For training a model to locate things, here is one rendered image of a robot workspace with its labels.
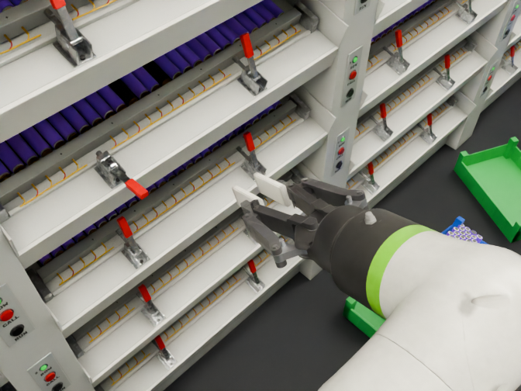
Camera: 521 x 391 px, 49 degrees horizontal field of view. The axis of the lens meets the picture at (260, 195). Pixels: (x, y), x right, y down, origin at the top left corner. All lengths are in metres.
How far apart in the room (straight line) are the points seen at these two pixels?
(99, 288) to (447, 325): 0.63
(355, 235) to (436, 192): 1.31
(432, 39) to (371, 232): 0.93
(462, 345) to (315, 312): 1.11
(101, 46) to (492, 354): 0.50
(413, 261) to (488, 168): 1.47
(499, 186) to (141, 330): 1.21
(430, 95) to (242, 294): 0.71
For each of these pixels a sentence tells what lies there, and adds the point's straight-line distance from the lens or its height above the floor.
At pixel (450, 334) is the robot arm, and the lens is 0.44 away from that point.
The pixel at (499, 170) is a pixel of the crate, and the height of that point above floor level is 0.00.
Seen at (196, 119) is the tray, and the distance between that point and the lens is 0.86.
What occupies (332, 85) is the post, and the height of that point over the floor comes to 0.67.
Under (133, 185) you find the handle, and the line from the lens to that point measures 0.75.
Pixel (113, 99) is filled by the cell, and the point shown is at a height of 0.80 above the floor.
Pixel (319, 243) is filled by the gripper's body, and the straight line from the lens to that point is 0.58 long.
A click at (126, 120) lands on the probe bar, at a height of 0.79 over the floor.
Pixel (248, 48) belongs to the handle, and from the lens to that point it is 0.88.
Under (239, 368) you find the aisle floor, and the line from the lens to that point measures 1.46.
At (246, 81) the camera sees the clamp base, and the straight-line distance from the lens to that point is 0.91.
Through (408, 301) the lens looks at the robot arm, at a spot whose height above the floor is 0.95.
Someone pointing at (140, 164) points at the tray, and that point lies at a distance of 0.82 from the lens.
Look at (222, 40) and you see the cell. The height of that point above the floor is 0.80.
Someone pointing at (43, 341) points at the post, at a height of 0.56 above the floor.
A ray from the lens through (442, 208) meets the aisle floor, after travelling 1.80.
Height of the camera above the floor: 1.34
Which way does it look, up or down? 50 degrees down
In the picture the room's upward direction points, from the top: straight up
